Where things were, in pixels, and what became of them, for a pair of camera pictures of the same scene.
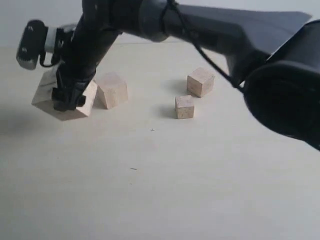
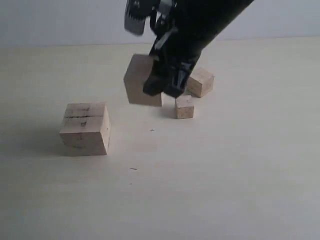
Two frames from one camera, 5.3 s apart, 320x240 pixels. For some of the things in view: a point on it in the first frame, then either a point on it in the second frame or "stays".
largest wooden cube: x=43 y=100 → x=85 y=130
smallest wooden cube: x=184 y=106 stays
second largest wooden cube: x=113 y=89 → x=138 y=70
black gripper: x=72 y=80 → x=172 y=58
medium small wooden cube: x=200 y=81 stays
